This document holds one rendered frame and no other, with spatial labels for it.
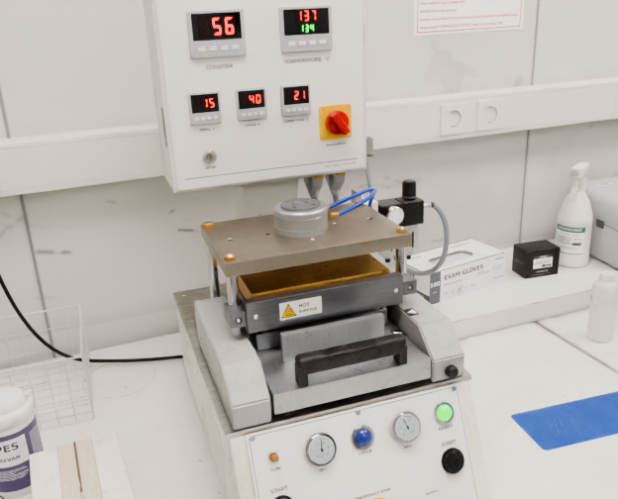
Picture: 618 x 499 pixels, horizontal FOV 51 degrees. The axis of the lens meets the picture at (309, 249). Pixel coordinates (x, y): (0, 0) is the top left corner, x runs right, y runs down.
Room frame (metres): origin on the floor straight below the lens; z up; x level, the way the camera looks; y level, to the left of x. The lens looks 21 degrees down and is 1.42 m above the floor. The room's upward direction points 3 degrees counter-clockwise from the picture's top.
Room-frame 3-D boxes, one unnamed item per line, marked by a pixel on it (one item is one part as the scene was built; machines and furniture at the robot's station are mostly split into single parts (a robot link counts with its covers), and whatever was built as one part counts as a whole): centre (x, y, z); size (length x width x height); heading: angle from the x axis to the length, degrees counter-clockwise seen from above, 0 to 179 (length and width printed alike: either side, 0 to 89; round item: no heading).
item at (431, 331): (0.87, -0.15, 0.96); 0.26 x 0.05 x 0.07; 18
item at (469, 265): (1.37, -0.33, 0.83); 0.23 x 0.12 x 0.07; 120
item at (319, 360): (0.72, -0.05, 0.99); 0.15 x 0.02 x 0.04; 108
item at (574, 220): (1.47, -0.64, 0.92); 0.09 x 0.08 x 0.25; 141
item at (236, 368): (0.79, 0.12, 0.96); 0.25 x 0.05 x 0.07; 18
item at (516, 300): (1.42, -0.51, 0.77); 0.84 x 0.30 x 0.04; 110
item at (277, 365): (0.85, -0.01, 0.97); 0.30 x 0.22 x 0.08; 18
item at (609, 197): (1.53, -0.80, 0.88); 0.25 x 0.20 x 0.17; 14
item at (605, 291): (1.17, -0.59, 0.82); 0.05 x 0.05 x 0.14
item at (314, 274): (0.90, 0.00, 1.07); 0.22 x 0.17 x 0.10; 108
